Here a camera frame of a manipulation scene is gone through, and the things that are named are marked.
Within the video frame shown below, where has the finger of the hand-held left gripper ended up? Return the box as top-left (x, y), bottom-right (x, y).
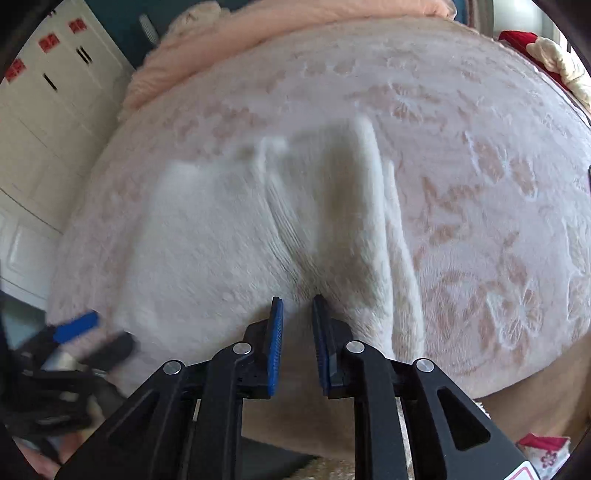
top-left (52, 311), bottom-right (100, 345)
top-left (85, 332), bottom-right (140, 371)

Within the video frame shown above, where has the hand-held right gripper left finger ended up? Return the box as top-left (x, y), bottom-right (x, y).
top-left (55, 296), bottom-right (285, 480)

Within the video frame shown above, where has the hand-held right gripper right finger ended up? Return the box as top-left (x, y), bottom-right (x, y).
top-left (311, 294), bottom-right (542, 480)

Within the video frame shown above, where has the cream sweater with black hearts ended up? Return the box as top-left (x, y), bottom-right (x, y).
top-left (111, 114), bottom-right (426, 398)

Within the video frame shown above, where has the cream fuzzy rug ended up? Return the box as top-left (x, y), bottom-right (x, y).
top-left (295, 455), bottom-right (361, 480)

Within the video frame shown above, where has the white wardrobe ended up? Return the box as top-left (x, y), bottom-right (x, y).
top-left (0, 2), bottom-right (136, 310)

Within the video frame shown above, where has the bed with floral blanket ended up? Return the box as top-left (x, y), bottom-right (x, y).
top-left (46, 17), bottom-right (591, 462)

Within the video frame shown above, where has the peach duvet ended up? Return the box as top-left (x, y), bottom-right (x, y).
top-left (117, 0), bottom-right (455, 121)

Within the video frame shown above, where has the teal upholstered headboard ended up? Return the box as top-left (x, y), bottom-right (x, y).
top-left (81, 0), bottom-right (206, 70)

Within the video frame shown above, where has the cream knitted cloth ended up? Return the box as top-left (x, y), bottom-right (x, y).
top-left (529, 38), bottom-right (591, 108)

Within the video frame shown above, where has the grey bed frame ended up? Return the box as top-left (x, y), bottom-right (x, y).
top-left (241, 438), bottom-right (320, 480)

